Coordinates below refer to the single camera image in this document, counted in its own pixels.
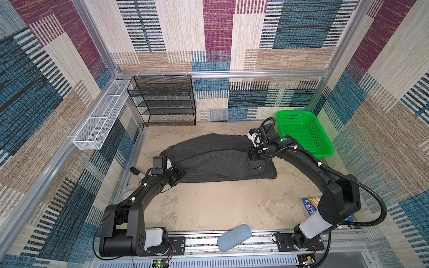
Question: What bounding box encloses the dark pinstriped long sleeve shirt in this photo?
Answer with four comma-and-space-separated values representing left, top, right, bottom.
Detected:
161, 134, 277, 183

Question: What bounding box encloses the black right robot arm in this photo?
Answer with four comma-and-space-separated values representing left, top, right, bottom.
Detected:
248, 124, 361, 250

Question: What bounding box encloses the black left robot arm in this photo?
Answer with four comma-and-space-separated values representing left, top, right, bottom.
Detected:
95, 156, 185, 261

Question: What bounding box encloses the black white remote control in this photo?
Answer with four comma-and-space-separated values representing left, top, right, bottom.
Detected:
130, 167, 141, 176

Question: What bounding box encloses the clear tape roll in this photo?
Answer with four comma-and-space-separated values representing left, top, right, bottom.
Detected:
122, 190, 134, 201

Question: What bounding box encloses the green plastic basket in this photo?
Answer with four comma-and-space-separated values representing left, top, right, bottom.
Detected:
276, 111, 335, 159

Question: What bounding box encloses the colourful treehouse book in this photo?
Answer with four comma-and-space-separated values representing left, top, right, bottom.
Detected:
301, 197, 355, 224

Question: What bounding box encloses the blue-grey fuzzy microphone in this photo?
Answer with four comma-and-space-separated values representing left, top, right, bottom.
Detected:
217, 224, 252, 252

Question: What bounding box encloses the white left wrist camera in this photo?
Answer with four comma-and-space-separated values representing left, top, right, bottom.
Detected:
166, 158, 172, 169

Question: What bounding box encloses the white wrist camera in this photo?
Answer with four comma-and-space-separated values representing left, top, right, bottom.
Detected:
247, 128, 263, 147
166, 158, 172, 169

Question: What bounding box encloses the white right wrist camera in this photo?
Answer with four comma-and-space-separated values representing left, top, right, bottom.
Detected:
247, 128, 263, 147

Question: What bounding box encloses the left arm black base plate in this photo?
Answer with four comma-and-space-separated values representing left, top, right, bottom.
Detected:
165, 236, 186, 257

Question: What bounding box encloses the black wire mesh shelf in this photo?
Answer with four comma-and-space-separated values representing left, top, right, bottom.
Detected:
128, 75, 197, 127

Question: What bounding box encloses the white wire mesh tray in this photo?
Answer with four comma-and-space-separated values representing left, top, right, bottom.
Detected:
73, 80, 131, 150

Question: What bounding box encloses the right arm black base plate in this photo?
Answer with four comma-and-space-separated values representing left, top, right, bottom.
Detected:
271, 232, 325, 252

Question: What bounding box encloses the white slotted cable duct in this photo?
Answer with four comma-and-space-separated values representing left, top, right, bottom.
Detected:
112, 255, 299, 268

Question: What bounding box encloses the black corrugated cable conduit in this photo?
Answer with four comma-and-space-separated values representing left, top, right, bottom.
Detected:
259, 117, 388, 268

